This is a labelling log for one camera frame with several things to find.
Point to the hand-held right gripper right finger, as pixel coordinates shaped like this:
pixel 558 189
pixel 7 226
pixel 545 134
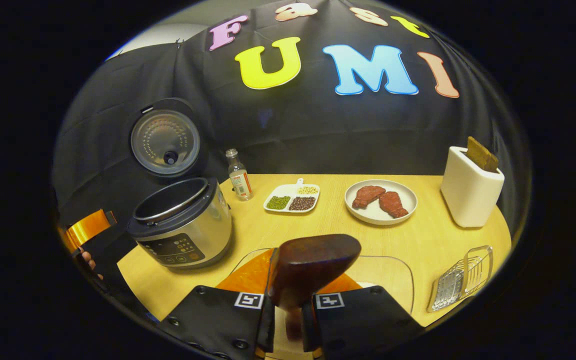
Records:
pixel 363 320

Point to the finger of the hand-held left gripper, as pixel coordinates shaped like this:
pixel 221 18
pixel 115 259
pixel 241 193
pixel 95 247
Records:
pixel 88 227

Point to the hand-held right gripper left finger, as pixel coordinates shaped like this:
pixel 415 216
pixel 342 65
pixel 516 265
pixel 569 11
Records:
pixel 218 320

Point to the dark wooden spoon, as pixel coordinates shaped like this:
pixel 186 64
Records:
pixel 308 265

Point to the dark grey rice cooker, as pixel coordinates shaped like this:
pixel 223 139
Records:
pixel 193 225

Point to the clear glass rice tray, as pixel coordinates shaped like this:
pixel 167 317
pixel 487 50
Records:
pixel 398 280

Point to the white ceramic holder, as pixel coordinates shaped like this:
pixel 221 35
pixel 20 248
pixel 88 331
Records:
pixel 468 195

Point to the round white plate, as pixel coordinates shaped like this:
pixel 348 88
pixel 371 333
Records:
pixel 368 216

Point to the short red meat piece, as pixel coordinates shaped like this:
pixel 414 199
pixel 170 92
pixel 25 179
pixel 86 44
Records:
pixel 393 204

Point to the long red meat piece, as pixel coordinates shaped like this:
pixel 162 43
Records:
pixel 367 196

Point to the dark red beans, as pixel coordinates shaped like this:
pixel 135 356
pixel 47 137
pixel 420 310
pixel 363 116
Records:
pixel 302 203

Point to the green mung beans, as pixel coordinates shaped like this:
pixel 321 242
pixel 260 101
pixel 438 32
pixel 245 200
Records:
pixel 278 202

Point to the small glass bottle red label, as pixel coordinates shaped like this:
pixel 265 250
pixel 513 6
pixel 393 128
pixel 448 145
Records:
pixel 240 182

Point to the yellow soybeans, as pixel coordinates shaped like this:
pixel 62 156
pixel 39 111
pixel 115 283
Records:
pixel 308 190

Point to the white divided dish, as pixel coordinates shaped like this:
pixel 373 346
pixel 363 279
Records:
pixel 283 189

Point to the black backdrop cloth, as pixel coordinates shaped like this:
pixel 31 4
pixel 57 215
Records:
pixel 318 135

